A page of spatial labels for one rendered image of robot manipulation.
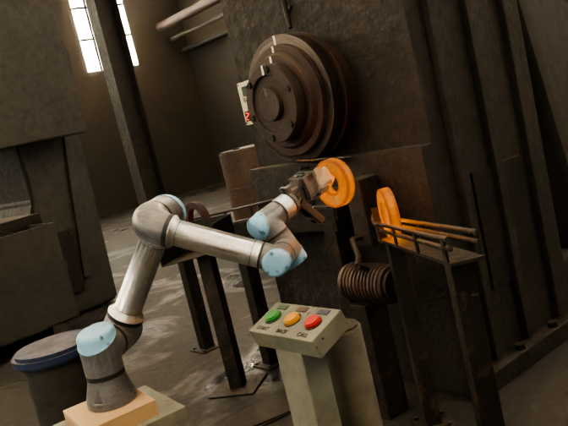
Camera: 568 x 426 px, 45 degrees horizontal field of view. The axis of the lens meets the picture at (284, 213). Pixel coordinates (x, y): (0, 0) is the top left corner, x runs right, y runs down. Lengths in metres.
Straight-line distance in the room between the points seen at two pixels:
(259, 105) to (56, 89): 2.64
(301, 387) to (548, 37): 1.81
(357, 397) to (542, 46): 1.64
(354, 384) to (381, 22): 1.20
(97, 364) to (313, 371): 0.75
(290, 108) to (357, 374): 1.02
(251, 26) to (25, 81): 2.31
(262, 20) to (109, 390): 1.52
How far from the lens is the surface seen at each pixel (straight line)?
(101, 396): 2.17
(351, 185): 2.14
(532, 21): 2.87
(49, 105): 4.92
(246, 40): 2.93
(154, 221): 1.95
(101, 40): 9.50
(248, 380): 3.03
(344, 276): 2.30
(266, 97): 2.48
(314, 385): 1.64
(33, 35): 4.99
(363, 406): 1.81
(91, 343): 2.11
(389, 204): 2.06
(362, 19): 2.44
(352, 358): 1.76
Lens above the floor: 1.07
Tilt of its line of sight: 8 degrees down
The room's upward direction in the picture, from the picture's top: 13 degrees counter-clockwise
